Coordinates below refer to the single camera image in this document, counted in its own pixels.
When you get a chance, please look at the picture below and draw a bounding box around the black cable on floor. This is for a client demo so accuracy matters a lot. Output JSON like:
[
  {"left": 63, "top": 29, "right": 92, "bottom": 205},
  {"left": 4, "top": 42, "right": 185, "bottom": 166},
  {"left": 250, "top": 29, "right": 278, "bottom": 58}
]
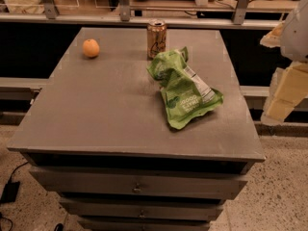
[{"left": 7, "top": 161, "right": 30, "bottom": 183}]

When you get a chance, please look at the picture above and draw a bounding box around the metal railing frame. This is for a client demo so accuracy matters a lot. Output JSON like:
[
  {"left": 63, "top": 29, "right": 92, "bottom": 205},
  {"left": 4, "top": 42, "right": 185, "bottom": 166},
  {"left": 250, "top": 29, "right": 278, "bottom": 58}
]
[{"left": 0, "top": 0, "right": 297, "bottom": 29}]

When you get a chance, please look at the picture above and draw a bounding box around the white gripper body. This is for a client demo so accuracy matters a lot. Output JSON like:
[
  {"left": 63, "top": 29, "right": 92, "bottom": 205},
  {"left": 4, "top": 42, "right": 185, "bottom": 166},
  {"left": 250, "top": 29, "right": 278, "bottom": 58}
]
[{"left": 280, "top": 0, "right": 308, "bottom": 62}]

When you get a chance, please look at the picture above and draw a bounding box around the orange fruit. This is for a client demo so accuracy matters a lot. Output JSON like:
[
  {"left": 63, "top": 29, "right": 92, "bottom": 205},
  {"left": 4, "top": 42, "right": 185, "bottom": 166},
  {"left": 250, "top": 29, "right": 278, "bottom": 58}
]
[{"left": 83, "top": 39, "right": 100, "bottom": 58}]

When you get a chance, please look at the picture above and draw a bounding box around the green chip bag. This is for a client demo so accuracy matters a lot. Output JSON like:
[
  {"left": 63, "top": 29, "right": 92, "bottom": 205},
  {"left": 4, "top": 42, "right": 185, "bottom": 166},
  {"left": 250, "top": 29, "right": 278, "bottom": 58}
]
[{"left": 147, "top": 47, "right": 223, "bottom": 130}]

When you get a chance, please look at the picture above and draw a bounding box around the orange soda can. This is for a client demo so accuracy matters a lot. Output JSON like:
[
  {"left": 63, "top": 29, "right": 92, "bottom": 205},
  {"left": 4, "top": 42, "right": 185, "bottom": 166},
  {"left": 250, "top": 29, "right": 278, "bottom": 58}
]
[{"left": 147, "top": 19, "right": 167, "bottom": 59}]

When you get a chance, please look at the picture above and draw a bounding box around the drawer knob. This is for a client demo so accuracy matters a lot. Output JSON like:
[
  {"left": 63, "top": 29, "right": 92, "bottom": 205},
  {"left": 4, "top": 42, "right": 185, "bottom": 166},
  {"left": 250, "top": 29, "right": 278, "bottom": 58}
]
[
  {"left": 132, "top": 183, "right": 142, "bottom": 194},
  {"left": 138, "top": 210, "right": 146, "bottom": 218}
]

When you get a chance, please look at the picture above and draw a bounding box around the top drawer knob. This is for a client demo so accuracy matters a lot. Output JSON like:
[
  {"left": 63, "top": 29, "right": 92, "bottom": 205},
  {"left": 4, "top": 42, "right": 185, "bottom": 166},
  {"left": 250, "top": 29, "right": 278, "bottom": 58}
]
[{"left": 132, "top": 183, "right": 142, "bottom": 194}]

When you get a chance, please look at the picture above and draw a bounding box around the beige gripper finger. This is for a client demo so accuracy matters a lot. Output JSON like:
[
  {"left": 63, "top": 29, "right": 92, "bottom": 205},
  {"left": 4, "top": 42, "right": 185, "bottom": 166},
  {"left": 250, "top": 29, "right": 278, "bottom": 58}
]
[
  {"left": 261, "top": 62, "right": 308, "bottom": 126},
  {"left": 260, "top": 23, "right": 284, "bottom": 48}
]

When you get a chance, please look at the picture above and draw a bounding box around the grey drawer cabinet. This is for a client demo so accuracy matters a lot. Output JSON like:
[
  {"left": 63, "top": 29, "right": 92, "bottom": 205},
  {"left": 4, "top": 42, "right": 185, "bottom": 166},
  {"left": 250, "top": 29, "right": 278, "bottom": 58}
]
[{"left": 8, "top": 28, "right": 265, "bottom": 231}]

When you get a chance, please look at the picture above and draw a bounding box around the black power adapter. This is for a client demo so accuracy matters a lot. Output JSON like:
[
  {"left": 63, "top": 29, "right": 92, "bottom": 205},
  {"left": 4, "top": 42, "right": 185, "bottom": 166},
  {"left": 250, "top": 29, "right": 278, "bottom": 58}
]
[{"left": 0, "top": 182, "right": 20, "bottom": 204}]

